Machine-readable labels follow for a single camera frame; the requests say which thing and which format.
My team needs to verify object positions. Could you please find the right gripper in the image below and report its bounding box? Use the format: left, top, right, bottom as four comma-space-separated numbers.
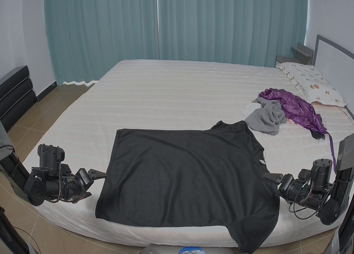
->
278, 174, 303, 204

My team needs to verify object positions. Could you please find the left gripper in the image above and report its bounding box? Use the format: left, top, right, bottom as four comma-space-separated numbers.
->
69, 167, 108, 203

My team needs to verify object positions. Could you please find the black T-shirt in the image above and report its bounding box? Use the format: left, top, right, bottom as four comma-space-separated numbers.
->
95, 120, 280, 254

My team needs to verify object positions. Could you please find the bed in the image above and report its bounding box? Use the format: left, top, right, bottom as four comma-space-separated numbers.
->
21, 34, 354, 249

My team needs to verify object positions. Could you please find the grey garment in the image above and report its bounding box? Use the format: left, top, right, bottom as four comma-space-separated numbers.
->
244, 99, 287, 136

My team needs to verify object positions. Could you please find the purple satin garment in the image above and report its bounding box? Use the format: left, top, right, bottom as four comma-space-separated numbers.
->
258, 88, 337, 173

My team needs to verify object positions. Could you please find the white garment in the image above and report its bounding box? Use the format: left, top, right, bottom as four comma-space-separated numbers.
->
243, 103, 262, 118

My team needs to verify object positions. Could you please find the white printed pillow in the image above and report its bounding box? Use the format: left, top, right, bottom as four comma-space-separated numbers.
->
276, 62, 347, 107

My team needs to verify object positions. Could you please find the black chest of drawers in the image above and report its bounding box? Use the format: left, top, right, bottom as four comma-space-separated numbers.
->
0, 65, 38, 133

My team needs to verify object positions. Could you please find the grey bedside table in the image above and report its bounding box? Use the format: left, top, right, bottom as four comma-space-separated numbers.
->
276, 42, 314, 66

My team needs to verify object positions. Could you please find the blue-green curtain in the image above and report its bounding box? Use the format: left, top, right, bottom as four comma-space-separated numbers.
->
158, 0, 309, 68
44, 0, 160, 86

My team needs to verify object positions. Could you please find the black cable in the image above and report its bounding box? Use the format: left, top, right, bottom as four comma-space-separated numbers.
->
12, 227, 36, 254
288, 203, 318, 220

